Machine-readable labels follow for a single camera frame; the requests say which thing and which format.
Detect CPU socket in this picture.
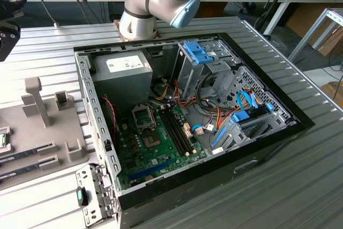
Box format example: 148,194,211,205
141,130,163,150

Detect metal locking lever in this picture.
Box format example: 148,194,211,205
148,105,158,130

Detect grey optical drive cage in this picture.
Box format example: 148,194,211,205
171,40,236,101

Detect black RAM slot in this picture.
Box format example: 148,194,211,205
160,112,185,156
170,109,195,152
167,110,191,154
163,111,188,155

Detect metal socket cover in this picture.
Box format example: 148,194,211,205
131,104,158,133

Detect green motherboard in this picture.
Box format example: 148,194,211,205
115,102,208,191

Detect grey power supply unit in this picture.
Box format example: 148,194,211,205
91,50,154,106

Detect blue plastic drive latch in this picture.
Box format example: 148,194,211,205
184,40,218,65

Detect black case fan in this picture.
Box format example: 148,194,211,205
102,95,120,146

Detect hard disk in blue carrier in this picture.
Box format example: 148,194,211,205
211,102,274,149

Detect blue expansion slot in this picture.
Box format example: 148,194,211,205
128,158,173,184

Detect black PC case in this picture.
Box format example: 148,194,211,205
72,32,316,229

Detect perforated metal disk bay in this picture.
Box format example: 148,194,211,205
210,65,298,156

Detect hinged metal slot retainer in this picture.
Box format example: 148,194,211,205
76,163,120,227

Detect grey parts rack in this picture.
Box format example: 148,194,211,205
0,77,91,187

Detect black latch teal button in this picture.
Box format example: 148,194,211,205
76,187,89,207

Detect cardboard box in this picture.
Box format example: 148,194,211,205
320,80,343,106
308,24,343,58

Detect RAM stick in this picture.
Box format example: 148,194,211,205
0,161,43,180
0,147,41,164

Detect orange yellow power wires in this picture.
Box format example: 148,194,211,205
154,78,242,133

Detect black coiled cable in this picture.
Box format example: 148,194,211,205
195,75,219,116

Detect twisted fan wire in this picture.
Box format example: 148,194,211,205
102,94,118,136

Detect brown square base plate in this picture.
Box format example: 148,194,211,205
113,19,161,42

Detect blue flat data wire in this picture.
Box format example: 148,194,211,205
236,90,260,112

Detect aluminium profile frame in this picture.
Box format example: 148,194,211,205
288,8,343,63

